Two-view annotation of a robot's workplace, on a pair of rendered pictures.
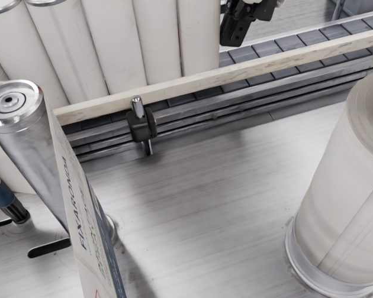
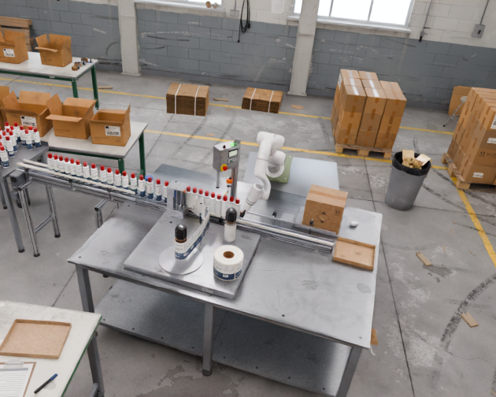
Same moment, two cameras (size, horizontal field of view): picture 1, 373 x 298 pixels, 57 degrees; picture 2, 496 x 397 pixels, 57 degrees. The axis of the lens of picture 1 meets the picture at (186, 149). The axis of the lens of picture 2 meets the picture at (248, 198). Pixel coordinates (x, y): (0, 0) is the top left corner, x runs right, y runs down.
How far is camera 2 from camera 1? 3.21 m
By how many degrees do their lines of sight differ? 27
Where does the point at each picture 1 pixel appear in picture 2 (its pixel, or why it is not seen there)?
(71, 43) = (218, 205)
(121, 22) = (224, 206)
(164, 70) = not seen: hidden behind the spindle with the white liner
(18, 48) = (212, 203)
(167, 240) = (213, 232)
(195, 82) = not seen: hidden behind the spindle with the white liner
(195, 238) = (216, 233)
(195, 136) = not seen: hidden behind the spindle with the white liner
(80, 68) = (217, 209)
